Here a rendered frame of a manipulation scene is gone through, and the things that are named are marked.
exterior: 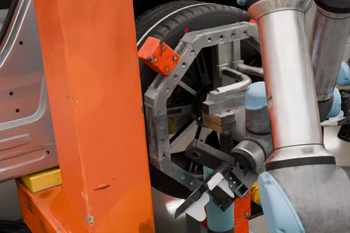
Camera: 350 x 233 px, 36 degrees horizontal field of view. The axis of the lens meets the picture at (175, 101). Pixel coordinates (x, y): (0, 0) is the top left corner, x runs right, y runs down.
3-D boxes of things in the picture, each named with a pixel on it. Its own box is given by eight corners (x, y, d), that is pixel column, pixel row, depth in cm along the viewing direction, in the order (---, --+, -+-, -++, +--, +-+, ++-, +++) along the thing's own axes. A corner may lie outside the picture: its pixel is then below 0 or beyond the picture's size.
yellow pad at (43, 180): (59, 166, 184) (57, 153, 183) (74, 180, 173) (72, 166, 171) (19, 178, 178) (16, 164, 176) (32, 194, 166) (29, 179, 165)
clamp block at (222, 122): (216, 120, 153) (215, 103, 151) (236, 130, 145) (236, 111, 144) (201, 125, 150) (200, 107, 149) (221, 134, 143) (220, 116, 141)
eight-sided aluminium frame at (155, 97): (283, 161, 199) (282, 13, 181) (296, 167, 193) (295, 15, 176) (153, 208, 173) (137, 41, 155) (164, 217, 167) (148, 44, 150)
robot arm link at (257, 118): (288, 77, 130) (287, 117, 135) (241, 81, 130) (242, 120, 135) (296, 91, 123) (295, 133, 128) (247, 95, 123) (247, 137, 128)
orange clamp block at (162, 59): (168, 53, 163) (148, 35, 158) (182, 57, 157) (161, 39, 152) (155, 72, 162) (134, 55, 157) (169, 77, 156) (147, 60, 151)
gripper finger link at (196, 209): (188, 235, 118) (219, 206, 119) (170, 214, 118) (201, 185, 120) (187, 234, 121) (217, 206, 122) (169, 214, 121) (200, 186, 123)
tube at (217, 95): (225, 75, 167) (224, 41, 164) (266, 89, 152) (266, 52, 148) (177, 87, 159) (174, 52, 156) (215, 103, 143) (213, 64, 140)
